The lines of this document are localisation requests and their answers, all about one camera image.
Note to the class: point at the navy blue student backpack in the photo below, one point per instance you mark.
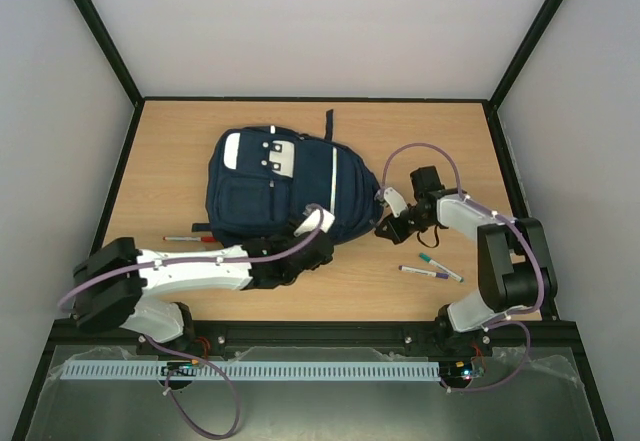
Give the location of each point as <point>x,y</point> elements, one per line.
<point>261,178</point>

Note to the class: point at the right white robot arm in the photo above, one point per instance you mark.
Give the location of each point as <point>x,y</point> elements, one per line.
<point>514,268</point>

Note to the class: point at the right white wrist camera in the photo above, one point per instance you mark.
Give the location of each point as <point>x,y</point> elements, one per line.
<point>392,199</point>

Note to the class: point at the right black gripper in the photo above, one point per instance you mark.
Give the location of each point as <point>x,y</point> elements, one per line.
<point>400,223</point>

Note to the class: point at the purple marker pen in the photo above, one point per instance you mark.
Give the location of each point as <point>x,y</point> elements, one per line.
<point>430,273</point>

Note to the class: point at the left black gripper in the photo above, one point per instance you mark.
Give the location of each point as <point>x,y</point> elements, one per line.
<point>281,239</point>

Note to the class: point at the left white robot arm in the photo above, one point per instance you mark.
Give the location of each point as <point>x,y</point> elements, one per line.
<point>122,286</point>

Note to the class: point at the black aluminium frame rail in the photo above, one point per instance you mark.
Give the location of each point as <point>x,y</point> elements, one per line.
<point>429,338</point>

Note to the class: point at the light blue slotted cable duct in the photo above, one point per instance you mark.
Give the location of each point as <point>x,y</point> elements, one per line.
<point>107,370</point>

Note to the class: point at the green marker pen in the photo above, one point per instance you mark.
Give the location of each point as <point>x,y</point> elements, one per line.
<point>441,267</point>

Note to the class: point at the red pen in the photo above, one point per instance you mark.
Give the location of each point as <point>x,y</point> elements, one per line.
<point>197,238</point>

